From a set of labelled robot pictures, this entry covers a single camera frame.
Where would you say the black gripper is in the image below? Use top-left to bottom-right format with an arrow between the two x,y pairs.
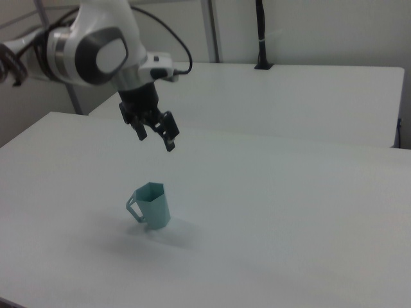
117,83 -> 180,153

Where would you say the light teal hexagonal cup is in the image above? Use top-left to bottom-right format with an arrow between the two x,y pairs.
125,182 -> 171,231

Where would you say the white side table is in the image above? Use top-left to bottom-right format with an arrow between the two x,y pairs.
88,62 -> 406,149

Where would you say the black stand pole with clamp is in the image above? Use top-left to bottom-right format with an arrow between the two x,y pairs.
254,0 -> 275,71

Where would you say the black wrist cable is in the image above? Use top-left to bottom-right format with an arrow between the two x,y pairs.
128,5 -> 194,76

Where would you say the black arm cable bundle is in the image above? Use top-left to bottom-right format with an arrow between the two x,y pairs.
17,6 -> 82,81

